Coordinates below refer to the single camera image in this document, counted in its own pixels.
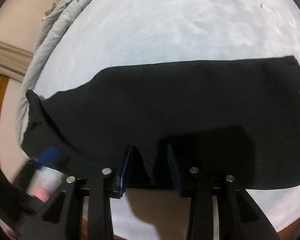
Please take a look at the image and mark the black pants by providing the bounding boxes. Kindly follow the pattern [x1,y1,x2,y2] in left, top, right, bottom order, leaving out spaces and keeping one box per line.
[21,56,300,190]

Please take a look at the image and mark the beige curtain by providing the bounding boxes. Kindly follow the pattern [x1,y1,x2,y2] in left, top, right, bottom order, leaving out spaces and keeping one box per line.
[0,41,33,82]

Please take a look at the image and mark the grey quilted duvet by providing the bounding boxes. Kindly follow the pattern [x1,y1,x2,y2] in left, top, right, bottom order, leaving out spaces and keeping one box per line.
[15,0,92,145]

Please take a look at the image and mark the light blue bed sheet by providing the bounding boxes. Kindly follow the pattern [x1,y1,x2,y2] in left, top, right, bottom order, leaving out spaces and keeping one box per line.
[34,0,300,239]

